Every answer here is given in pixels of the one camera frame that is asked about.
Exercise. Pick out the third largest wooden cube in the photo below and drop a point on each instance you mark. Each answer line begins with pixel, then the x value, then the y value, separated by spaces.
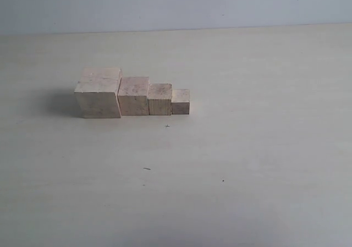
pixel 160 99

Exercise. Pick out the second largest wooden cube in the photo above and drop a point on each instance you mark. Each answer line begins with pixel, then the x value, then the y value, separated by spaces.
pixel 133 96

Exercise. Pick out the smallest wooden cube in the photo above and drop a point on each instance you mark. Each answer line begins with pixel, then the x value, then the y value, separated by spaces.
pixel 180 101

